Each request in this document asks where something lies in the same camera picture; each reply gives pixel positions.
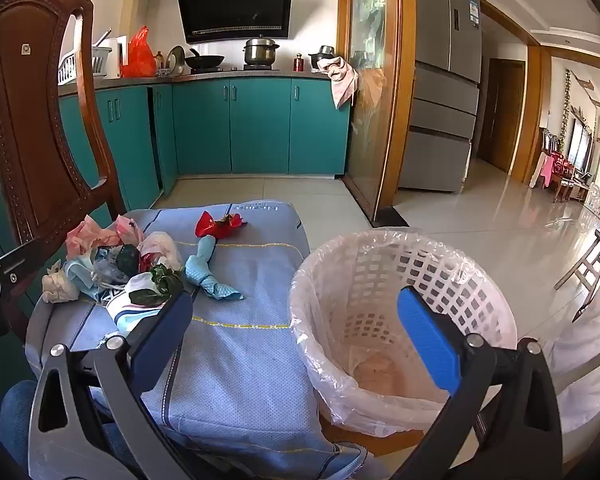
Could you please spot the white printed package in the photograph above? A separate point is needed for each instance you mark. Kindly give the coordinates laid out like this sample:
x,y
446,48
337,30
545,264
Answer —
x,y
125,310

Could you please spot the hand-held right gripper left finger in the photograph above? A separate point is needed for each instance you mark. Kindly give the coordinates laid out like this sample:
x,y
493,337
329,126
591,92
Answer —
x,y
160,345

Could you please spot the wood framed glass door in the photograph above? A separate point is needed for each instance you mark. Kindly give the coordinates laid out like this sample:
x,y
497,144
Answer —
x,y
369,85

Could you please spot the grey refrigerator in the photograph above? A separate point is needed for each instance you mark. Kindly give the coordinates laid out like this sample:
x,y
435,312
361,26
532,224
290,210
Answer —
x,y
439,110

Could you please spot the blue striped cloth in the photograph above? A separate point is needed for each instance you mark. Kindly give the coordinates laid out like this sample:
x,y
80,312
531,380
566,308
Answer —
x,y
240,360

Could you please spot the person's leg in jeans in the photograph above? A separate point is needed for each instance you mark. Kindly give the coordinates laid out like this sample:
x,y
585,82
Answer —
x,y
15,420

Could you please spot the pink towel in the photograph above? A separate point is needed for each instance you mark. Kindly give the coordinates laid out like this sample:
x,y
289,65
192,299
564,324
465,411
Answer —
x,y
342,85

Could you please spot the pink hanging cloth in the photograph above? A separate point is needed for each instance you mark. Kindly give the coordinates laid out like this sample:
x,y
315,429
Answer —
x,y
543,170

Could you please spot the light blue dotted wrapper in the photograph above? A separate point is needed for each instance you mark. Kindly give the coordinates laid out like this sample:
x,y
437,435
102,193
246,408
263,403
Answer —
x,y
200,265

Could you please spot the dark green wrapper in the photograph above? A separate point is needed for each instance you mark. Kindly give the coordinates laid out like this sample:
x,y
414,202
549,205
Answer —
x,y
155,285

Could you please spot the green wall vine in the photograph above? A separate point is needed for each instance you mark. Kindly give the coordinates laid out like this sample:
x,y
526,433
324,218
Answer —
x,y
567,105

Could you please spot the steel pot lid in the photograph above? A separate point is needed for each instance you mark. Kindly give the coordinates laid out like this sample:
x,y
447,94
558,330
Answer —
x,y
176,60

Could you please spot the black pot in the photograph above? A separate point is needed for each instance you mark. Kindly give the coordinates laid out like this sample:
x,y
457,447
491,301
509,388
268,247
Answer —
x,y
322,57

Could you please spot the teal base cabinets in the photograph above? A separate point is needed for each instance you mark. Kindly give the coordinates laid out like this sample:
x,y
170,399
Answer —
x,y
260,125

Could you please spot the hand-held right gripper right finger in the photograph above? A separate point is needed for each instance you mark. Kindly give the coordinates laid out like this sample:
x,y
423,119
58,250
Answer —
x,y
424,340

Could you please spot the wooden dining chairs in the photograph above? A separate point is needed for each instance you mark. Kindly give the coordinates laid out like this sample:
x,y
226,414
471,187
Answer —
x,y
564,170

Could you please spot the brown wooden door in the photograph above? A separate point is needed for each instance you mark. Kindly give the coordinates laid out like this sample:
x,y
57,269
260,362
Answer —
x,y
502,115

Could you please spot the white dish rack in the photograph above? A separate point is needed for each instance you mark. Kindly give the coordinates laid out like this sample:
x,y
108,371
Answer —
x,y
80,67

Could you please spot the grey kitchen countertop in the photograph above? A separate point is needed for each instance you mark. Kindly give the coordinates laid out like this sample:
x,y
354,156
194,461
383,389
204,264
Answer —
x,y
260,75

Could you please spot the carved wooden chair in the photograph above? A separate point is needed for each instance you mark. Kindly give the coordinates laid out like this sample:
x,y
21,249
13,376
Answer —
x,y
30,135

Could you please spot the blue face mask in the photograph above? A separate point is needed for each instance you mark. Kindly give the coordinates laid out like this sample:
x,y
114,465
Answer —
x,y
80,272

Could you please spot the red snack wrapper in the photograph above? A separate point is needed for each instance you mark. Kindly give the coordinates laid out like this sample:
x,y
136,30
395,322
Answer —
x,y
207,227

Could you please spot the small red bottle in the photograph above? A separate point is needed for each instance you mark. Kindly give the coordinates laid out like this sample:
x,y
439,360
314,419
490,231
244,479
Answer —
x,y
298,63

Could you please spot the white cloth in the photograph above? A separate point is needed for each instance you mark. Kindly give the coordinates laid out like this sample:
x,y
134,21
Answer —
x,y
584,355

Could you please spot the small wooden bench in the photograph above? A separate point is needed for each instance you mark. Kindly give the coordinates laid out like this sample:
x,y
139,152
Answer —
x,y
592,265

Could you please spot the orange plastic bag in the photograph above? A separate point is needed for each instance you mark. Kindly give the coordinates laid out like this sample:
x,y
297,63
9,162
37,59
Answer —
x,y
137,57

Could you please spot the white kettle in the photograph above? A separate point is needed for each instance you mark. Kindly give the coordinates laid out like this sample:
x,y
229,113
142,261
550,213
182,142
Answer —
x,y
114,57

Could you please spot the low wooden stool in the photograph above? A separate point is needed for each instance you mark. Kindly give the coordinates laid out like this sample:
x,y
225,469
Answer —
x,y
379,442

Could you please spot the steel cooking pot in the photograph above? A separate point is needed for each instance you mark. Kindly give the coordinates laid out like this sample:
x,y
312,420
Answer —
x,y
261,52

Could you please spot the black wok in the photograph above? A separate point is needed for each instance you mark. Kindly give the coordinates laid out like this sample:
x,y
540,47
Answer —
x,y
205,60

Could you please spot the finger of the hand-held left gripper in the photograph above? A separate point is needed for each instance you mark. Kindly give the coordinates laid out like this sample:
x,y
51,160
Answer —
x,y
15,262

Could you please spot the black range hood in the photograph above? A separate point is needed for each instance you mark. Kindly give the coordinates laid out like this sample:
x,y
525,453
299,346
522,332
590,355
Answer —
x,y
235,10

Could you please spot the small brown bottle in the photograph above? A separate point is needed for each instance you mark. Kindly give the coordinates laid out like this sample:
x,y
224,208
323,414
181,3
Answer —
x,y
159,62

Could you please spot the clear plastic bin liner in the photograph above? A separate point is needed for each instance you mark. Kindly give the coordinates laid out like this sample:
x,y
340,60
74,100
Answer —
x,y
320,360

